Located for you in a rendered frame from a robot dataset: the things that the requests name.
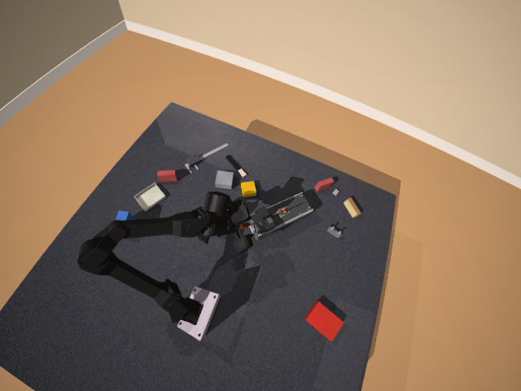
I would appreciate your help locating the red rectangular block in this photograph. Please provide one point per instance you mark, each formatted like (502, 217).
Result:
(324, 321)
(165, 176)
(324, 184)

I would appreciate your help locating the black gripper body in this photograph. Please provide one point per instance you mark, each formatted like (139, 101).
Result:
(243, 242)

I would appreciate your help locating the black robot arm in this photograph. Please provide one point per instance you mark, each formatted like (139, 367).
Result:
(97, 257)

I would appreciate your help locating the yellow cube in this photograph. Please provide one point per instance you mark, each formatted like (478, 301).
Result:
(248, 189)

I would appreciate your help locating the blue cube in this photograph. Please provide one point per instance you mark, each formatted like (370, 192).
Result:
(124, 216)

